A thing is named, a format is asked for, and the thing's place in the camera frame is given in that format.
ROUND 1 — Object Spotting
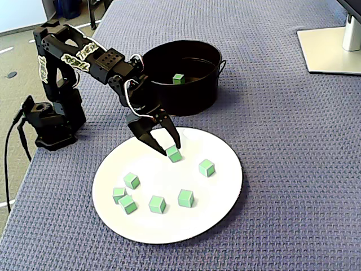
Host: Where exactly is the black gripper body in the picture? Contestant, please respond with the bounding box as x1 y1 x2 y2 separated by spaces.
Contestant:
116 75 168 124

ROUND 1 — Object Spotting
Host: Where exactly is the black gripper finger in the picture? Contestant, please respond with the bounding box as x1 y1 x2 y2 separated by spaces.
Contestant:
126 117 168 158
153 111 182 150

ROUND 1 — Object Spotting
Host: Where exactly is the black round metal container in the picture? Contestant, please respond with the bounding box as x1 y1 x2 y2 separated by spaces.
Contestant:
137 40 227 117

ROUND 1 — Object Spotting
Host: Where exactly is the white round plate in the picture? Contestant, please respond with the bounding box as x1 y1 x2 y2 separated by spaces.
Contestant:
91 126 244 245

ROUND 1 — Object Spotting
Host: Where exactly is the black furniture leg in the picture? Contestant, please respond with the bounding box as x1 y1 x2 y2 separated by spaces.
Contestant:
87 0 112 30

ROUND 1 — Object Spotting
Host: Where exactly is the dark blue bin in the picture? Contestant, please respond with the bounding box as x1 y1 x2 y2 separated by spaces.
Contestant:
55 0 84 20

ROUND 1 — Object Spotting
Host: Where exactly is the blue textured table mat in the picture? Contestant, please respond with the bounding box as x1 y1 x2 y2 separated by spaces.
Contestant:
0 0 361 271

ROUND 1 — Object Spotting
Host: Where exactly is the silver monitor stand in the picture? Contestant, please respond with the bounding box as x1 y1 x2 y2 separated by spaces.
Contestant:
296 12 361 76

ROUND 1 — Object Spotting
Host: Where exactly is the dark monitor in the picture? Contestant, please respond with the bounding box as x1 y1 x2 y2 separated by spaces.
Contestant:
337 0 361 16

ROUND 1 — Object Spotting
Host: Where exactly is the white red servo wire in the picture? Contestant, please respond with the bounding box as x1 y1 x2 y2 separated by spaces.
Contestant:
125 80 155 117
129 53 146 75

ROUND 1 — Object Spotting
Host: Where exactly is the black cable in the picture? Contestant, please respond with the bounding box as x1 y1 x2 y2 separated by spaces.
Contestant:
16 120 33 162
3 108 26 213

